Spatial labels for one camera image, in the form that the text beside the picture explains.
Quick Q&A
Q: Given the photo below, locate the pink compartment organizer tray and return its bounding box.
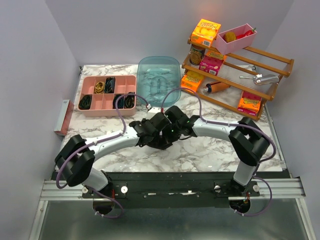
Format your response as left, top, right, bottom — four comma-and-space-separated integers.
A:
77, 75, 137, 117

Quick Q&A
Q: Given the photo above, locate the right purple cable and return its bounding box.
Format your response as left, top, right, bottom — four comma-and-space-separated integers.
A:
161, 87, 277, 218

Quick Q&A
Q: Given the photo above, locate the wooden tiered shelf rack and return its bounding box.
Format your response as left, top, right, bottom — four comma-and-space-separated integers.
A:
181, 46, 295, 121

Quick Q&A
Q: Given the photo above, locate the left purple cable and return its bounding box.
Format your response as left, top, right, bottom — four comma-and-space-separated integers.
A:
55, 93, 152, 220

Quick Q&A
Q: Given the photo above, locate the pink white box at wall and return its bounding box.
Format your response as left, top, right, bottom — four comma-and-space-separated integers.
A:
54, 99, 74, 136

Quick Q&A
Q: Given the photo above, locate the aluminium rail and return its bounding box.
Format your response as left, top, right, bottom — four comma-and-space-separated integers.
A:
40, 178, 306, 201

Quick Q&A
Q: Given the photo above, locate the purple cable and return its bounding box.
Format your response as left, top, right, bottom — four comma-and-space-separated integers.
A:
161, 87, 277, 218
55, 93, 152, 220

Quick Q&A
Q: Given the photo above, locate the dark green rolled tie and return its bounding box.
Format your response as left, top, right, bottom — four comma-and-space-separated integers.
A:
78, 94, 92, 110

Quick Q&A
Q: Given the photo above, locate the dark blue rolled tie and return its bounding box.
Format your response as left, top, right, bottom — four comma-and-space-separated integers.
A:
104, 77, 116, 94

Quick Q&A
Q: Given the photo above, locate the orange pump bottle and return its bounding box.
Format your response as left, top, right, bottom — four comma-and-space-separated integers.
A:
202, 82, 230, 94

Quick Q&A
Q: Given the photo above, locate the orange pink box lower right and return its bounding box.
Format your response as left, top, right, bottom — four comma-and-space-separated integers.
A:
237, 91, 262, 116

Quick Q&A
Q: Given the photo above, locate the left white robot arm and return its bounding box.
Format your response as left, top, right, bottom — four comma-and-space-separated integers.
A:
55, 112, 170, 198

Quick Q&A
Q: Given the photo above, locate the teal black rolled tie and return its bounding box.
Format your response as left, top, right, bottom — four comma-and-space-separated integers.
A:
112, 94, 125, 109

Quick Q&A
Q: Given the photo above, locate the orange box lower left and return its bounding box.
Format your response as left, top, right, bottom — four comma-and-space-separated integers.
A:
180, 70, 205, 94

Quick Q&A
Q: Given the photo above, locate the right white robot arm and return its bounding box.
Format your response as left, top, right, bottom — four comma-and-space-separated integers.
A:
163, 106, 271, 196

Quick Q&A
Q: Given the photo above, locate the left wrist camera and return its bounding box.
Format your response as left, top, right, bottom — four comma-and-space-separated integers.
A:
146, 107, 162, 120

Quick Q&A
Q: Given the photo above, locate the black yellow rolled tie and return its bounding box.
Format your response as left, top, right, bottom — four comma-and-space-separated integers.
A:
124, 92, 135, 109

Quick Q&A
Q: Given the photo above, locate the pink box middle shelf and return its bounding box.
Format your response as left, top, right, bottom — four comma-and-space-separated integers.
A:
199, 50, 227, 76

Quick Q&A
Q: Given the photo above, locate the blue transparent plastic tub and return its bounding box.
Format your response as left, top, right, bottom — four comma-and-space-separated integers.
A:
136, 56, 182, 108

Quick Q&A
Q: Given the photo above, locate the yellow label can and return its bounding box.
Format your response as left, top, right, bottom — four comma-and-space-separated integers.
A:
189, 44, 206, 66

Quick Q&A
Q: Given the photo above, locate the brown round toy fruit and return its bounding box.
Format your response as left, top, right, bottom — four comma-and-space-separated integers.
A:
223, 31, 237, 43

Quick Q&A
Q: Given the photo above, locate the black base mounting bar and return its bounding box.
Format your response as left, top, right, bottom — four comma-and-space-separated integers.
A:
82, 171, 261, 210

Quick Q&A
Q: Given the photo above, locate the red toy pepper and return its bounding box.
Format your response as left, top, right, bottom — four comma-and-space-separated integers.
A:
236, 28, 256, 40

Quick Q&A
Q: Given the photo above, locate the metal scoop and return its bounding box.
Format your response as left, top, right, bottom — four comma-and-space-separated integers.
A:
239, 74, 280, 86

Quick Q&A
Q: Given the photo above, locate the orange box top shelf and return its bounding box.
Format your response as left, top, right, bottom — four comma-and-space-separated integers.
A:
190, 19, 221, 47

